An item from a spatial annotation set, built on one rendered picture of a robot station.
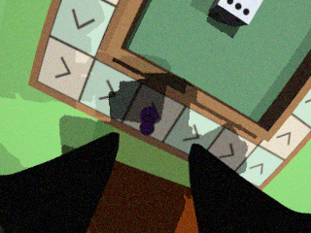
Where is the purple pawn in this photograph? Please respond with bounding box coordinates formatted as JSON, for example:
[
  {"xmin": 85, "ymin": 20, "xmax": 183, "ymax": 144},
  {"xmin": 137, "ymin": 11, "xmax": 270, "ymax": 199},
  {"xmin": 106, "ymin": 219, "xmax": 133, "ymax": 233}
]
[{"xmin": 140, "ymin": 106, "xmax": 158, "ymax": 136}]

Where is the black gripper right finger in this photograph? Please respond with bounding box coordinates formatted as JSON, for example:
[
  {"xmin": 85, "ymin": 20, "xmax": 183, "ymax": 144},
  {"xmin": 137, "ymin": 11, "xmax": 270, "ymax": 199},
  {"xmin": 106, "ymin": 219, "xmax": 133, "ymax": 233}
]
[{"xmin": 188, "ymin": 144, "xmax": 311, "ymax": 233}]

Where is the white die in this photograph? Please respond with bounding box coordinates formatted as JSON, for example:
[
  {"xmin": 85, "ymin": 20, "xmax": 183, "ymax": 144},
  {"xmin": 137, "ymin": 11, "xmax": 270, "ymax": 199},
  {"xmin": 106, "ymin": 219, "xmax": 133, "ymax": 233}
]
[{"xmin": 209, "ymin": 0, "xmax": 263, "ymax": 27}]

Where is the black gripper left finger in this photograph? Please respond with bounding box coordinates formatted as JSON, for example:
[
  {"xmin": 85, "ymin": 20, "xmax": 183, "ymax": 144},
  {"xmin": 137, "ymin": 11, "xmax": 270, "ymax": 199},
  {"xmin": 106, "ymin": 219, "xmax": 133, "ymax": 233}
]
[{"xmin": 0, "ymin": 132, "xmax": 120, "ymax": 233}]

